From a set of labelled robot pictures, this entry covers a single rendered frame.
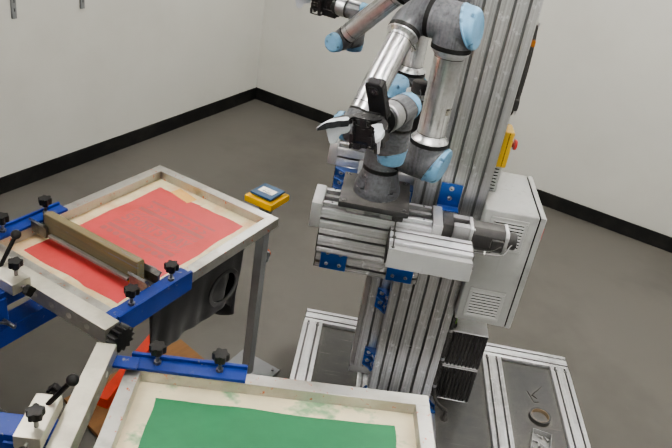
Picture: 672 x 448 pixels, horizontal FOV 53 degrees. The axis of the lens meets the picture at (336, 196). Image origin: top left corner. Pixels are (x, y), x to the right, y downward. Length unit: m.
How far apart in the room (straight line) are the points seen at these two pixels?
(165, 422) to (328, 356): 1.46
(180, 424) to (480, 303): 1.22
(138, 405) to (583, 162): 4.07
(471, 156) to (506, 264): 0.42
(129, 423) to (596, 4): 4.11
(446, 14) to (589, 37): 3.20
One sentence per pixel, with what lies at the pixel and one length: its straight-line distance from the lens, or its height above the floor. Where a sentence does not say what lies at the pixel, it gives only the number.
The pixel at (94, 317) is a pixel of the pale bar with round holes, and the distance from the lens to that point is 1.93.
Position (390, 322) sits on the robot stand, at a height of 0.65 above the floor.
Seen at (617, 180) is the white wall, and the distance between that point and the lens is 5.26.
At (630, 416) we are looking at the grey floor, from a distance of 3.74.
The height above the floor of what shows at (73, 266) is 0.96.
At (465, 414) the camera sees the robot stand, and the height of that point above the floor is 0.21.
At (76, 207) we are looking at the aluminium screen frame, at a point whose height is 0.99.
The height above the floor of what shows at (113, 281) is 0.96.
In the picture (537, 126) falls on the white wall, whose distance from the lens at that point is 5.26.
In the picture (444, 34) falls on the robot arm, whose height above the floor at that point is 1.82.
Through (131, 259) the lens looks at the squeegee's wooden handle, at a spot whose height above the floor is 1.06.
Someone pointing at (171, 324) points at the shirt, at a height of 0.74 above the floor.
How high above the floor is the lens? 2.25
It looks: 28 degrees down
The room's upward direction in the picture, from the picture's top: 10 degrees clockwise
